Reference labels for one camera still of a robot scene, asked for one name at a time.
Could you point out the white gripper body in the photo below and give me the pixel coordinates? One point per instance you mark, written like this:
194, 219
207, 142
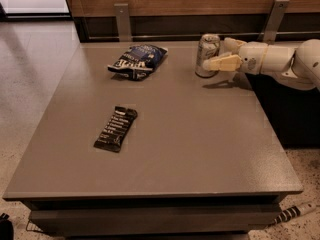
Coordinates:
252, 57

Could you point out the grey low table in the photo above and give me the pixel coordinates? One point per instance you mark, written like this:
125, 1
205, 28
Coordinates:
200, 157

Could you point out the black snack bar wrapper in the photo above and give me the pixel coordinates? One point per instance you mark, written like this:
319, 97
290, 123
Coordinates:
115, 131

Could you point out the metal wall bracket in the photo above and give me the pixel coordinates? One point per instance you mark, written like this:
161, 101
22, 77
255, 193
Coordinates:
123, 22
273, 21

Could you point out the striped black white tube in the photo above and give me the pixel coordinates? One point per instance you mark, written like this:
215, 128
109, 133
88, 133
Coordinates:
293, 212

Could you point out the black object at corner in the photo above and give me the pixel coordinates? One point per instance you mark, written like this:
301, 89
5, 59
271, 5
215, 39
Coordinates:
6, 228

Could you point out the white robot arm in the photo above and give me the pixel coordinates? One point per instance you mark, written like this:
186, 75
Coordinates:
297, 68

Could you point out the blue chip bag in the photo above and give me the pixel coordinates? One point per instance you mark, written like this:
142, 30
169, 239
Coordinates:
138, 62

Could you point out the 7up soda can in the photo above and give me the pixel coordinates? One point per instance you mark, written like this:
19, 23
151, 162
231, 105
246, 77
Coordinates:
208, 47

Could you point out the left metal wall bracket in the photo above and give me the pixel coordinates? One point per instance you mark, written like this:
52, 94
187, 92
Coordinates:
123, 22

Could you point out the right metal wall bracket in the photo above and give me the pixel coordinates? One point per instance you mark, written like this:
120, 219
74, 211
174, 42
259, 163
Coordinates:
273, 21

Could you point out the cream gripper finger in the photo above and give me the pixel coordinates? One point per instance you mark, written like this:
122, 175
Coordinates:
226, 64
232, 45

